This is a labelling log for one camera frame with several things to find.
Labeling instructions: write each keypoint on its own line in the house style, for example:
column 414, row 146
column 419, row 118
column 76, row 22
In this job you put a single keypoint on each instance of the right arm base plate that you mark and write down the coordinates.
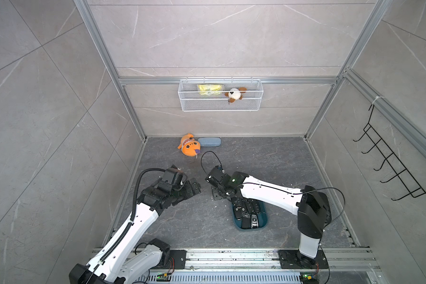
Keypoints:
column 293, row 259

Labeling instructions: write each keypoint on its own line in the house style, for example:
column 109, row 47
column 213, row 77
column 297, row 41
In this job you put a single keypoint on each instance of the orange plush toy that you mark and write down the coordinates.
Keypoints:
column 189, row 146

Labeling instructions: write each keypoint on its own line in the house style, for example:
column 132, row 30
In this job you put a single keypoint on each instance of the white wire basket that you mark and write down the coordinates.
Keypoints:
column 192, row 101

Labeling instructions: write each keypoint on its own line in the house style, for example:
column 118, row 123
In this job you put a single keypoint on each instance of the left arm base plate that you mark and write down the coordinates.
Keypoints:
column 174, row 259

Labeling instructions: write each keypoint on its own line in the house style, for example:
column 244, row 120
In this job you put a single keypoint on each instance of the BMW key silver black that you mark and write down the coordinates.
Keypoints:
column 254, row 221

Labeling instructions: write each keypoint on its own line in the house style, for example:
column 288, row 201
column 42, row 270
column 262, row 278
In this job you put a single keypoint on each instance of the yellow plush in basket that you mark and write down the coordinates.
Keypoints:
column 210, row 89

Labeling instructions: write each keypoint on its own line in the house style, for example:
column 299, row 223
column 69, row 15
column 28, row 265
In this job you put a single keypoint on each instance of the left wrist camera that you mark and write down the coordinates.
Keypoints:
column 173, row 176

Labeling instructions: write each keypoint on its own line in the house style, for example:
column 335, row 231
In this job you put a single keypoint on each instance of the light blue glasses case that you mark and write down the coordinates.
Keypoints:
column 209, row 141

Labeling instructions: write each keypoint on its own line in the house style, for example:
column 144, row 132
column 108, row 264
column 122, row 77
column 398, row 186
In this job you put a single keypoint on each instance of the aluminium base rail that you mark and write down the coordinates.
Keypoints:
column 256, row 265

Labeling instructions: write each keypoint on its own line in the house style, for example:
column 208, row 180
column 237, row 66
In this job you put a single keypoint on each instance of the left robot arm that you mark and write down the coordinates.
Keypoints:
column 111, row 265

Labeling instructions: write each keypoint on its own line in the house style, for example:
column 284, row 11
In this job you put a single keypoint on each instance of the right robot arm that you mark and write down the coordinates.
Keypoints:
column 310, row 206

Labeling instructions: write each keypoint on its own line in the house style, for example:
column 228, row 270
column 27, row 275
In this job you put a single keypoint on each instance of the black wall hook rack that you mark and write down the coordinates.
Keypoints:
column 398, row 171

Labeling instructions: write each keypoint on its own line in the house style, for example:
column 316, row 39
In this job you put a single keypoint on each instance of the teal storage box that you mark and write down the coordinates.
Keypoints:
column 242, row 211

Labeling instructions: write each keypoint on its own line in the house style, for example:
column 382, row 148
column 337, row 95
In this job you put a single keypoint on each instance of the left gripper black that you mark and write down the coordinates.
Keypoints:
column 189, row 191

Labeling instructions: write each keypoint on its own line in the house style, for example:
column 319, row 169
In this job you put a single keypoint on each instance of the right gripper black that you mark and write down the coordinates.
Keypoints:
column 215, row 196

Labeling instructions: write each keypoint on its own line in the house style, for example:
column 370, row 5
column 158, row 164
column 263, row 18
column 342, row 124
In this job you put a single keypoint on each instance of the brown white plush dog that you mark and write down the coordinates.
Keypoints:
column 235, row 94

